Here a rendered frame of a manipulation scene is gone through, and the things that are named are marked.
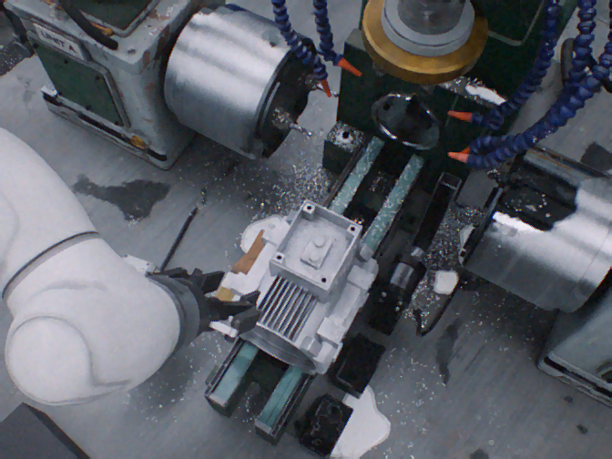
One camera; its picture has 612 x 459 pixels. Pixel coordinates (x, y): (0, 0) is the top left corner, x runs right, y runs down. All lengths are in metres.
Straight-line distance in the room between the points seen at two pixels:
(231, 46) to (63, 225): 0.64
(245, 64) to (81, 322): 0.71
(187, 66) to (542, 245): 0.67
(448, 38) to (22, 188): 0.59
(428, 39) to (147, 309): 0.55
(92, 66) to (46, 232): 0.72
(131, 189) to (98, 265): 0.88
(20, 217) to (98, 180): 0.90
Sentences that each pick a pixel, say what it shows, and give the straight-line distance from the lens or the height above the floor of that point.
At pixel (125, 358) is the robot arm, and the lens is 0.55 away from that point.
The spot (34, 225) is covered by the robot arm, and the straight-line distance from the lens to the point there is 0.60.
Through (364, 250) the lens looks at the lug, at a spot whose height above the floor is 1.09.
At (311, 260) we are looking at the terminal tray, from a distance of 0.99.
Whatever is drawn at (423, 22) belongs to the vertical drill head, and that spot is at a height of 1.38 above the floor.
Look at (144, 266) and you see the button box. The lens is 1.07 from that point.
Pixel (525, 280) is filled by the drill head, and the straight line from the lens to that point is 1.11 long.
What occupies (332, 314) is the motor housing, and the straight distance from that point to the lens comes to 1.03.
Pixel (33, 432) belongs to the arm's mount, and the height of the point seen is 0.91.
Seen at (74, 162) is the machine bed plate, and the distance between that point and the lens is 1.53.
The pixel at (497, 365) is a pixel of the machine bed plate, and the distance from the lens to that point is 1.34.
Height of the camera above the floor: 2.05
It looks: 65 degrees down
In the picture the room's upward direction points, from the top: 3 degrees clockwise
